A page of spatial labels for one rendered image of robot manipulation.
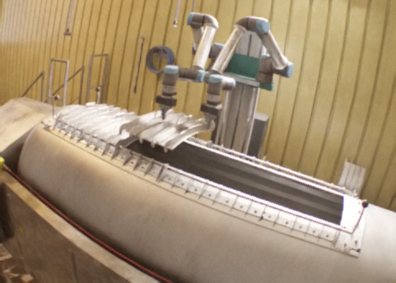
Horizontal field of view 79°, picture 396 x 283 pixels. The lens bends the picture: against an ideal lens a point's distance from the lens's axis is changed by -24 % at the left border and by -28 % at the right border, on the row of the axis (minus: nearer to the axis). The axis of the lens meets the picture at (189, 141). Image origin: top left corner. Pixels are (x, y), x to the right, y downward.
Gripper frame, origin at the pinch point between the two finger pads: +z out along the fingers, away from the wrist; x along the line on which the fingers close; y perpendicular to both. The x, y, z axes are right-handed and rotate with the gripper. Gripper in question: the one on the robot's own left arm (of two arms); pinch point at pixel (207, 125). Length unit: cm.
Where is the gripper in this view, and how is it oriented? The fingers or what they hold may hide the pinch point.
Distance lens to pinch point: 209.5
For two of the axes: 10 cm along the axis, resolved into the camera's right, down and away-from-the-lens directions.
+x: 8.6, 2.9, -4.2
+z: -1.5, 9.3, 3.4
